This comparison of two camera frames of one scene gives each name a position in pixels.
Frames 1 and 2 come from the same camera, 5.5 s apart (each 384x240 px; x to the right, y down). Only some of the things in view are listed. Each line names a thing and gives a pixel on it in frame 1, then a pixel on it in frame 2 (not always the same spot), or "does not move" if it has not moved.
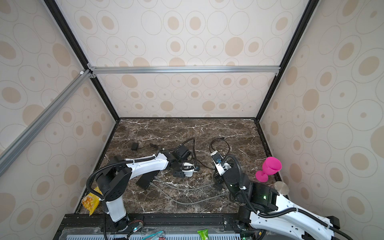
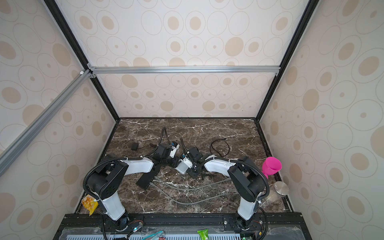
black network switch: x=146 y=179 does not move
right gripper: x=216 y=179 to x=193 y=175
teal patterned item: x=155 y=236 does not move
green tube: x=203 y=234 does not move
